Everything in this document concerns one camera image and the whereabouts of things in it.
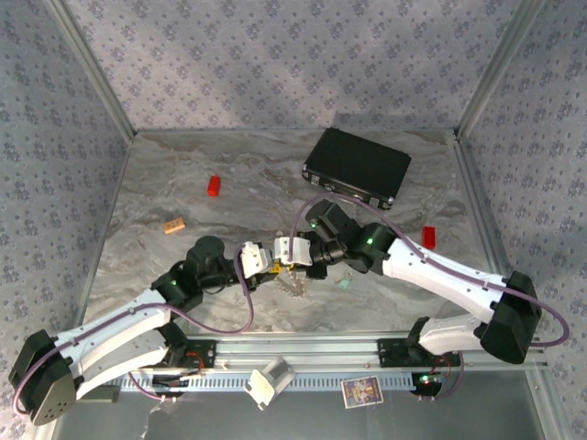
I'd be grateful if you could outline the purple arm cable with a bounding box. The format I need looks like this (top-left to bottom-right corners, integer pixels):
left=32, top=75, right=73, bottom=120
left=12, top=245, right=256, bottom=416
left=291, top=192, right=570, bottom=350

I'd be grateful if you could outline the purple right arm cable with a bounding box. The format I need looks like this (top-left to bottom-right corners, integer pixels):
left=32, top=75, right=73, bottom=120
left=291, top=192, right=570, bottom=350

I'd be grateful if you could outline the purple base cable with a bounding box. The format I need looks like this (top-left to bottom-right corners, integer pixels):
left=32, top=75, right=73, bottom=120
left=417, top=350, right=465, bottom=403
left=127, top=369, right=178, bottom=403

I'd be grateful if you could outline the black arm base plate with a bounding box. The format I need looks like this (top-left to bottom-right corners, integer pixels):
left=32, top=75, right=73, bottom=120
left=376, top=337, right=462, bottom=369
left=181, top=338, right=217, bottom=370

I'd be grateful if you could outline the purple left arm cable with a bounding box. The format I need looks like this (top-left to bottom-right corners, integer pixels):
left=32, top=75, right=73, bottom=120
left=12, top=245, right=256, bottom=416

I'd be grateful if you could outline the black hard case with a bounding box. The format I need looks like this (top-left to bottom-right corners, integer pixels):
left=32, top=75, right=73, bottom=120
left=301, top=126, right=413, bottom=213

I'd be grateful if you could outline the colourful picture card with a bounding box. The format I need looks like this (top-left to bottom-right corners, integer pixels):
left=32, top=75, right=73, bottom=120
left=340, top=375, right=384, bottom=409

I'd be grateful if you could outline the grey slotted cable duct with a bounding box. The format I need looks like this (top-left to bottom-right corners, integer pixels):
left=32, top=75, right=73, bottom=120
left=121, top=373, right=444, bottom=393

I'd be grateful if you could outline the aluminium side rail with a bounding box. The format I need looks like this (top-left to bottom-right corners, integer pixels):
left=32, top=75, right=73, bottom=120
left=68, top=130, right=138, bottom=338
left=447, top=129, right=568, bottom=440

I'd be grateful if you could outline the aluminium frame post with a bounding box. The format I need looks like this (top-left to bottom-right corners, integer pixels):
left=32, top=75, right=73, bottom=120
left=44, top=0, right=138, bottom=138
left=453, top=0, right=549, bottom=141

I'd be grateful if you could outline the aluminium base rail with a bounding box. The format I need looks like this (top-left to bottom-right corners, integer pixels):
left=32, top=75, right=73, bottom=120
left=121, top=333, right=550, bottom=374

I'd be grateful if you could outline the dark grey flat bar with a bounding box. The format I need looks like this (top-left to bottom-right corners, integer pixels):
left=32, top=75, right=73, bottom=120
left=84, top=385, right=121, bottom=404

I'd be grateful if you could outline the white plastic mount bracket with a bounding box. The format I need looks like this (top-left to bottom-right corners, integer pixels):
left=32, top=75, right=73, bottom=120
left=243, top=357, right=296, bottom=412

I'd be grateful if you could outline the black controller board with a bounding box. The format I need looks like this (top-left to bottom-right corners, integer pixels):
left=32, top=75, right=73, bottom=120
left=410, top=371, right=447, bottom=396
left=150, top=373, right=205, bottom=398

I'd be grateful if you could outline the silver keyring chain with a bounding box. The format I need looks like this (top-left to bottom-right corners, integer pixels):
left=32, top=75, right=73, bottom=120
left=273, top=272, right=309, bottom=298

